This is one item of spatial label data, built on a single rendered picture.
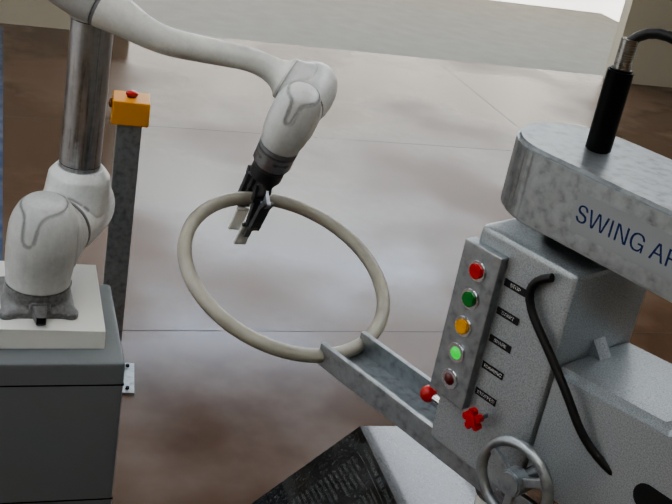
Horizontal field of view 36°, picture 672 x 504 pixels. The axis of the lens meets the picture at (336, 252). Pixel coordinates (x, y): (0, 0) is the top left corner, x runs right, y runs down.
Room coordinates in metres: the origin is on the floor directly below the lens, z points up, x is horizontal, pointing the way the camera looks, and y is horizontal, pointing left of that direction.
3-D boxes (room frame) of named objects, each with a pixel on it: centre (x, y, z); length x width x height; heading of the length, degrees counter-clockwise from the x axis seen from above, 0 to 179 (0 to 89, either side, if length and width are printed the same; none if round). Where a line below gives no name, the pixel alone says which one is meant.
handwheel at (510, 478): (1.37, -0.37, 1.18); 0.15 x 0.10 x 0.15; 45
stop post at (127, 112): (3.17, 0.74, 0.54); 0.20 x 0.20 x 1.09; 15
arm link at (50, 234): (2.18, 0.69, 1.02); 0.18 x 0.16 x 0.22; 174
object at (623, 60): (1.54, -0.37, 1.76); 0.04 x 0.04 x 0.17
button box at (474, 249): (1.51, -0.24, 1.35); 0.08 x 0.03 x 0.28; 45
